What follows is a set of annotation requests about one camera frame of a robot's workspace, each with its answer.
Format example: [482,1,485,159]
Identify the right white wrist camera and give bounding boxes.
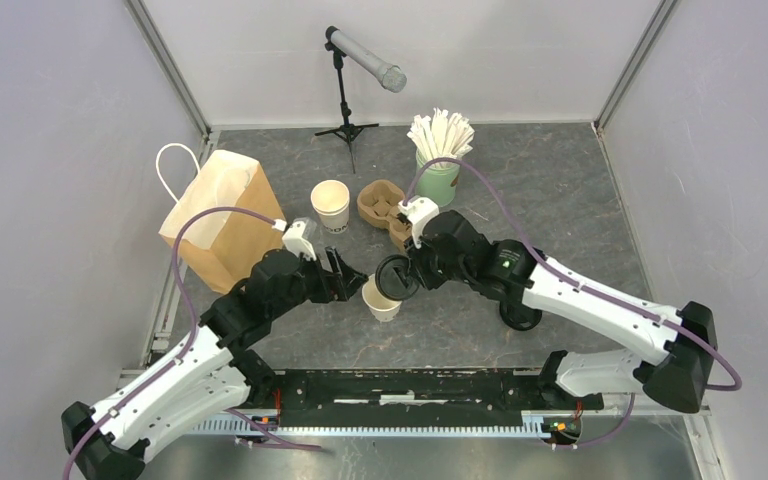
[398,196,440,249]

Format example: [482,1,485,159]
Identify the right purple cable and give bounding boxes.
[402,157,743,452]

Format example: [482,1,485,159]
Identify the black microphone stand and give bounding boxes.
[314,41,379,173]

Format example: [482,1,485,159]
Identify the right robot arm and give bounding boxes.
[375,211,717,413]

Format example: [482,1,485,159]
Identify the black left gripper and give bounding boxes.
[269,245,369,319]

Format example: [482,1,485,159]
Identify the brown pulp cup carrier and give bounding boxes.
[356,179,412,253]

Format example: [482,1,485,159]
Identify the brown paper bag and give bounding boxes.
[159,149,285,294]

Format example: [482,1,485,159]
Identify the grey microphone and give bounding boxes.
[325,26,407,93]

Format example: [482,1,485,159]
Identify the black plastic cup lid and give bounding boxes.
[375,255,419,301]

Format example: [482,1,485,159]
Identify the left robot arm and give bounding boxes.
[61,247,368,479]

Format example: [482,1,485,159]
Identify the white paper cup printed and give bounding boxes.
[310,180,351,234]

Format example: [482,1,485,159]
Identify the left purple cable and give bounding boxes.
[60,206,322,480]

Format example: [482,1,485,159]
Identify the purple cable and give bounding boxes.
[402,157,743,452]
[60,206,322,480]

